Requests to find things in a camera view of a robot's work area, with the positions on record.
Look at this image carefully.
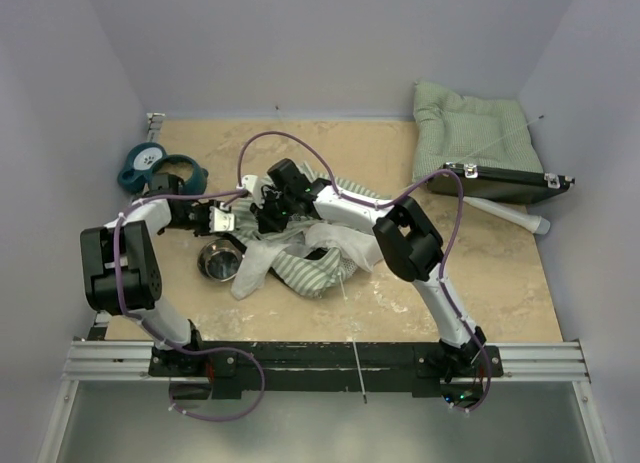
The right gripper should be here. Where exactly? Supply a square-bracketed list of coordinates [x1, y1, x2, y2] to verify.
[252, 188, 298, 233]

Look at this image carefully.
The green striped pet tent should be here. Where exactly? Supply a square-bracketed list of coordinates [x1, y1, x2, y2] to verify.
[229, 165, 394, 302]

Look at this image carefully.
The white tent pole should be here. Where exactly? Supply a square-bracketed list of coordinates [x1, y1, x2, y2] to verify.
[462, 114, 545, 159]
[339, 278, 368, 405]

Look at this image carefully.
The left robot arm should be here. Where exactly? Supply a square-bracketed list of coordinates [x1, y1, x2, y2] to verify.
[80, 173, 220, 375]

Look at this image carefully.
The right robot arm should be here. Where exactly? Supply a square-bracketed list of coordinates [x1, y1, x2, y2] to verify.
[242, 159, 491, 376]

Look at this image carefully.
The steel pet bowl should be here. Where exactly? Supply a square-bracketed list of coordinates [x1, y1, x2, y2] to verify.
[197, 238, 244, 282]

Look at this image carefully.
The teal pet feeder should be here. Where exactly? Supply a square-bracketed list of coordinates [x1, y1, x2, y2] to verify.
[117, 142, 209, 195]

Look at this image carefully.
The green checked cushion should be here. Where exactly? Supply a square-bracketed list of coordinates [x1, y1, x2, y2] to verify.
[412, 80, 543, 181]

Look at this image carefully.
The black carrying case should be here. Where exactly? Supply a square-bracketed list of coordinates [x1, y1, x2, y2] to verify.
[443, 163, 575, 205]

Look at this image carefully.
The white plastic tube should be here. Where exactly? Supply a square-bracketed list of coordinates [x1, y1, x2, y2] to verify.
[463, 196, 551, 235]

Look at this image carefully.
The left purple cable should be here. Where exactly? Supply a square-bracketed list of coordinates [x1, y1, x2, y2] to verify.
[113, 192, 266, 424]

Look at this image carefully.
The purple cable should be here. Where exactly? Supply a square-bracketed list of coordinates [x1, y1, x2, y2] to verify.
[113, 192, 266, 424]
[237, 131, 489, 414]

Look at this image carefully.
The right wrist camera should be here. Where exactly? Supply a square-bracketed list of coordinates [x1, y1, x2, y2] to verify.
[237, 175, 271, 207]

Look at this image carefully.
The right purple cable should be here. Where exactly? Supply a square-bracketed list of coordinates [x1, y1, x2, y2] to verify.
[237, 131, 489, 414]

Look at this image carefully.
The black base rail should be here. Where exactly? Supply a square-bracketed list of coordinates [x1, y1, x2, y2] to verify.
[149, 342, 504, 400]

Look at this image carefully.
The aluminium frame rail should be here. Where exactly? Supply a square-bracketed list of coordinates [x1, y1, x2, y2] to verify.
[62, 340, 152, 382]

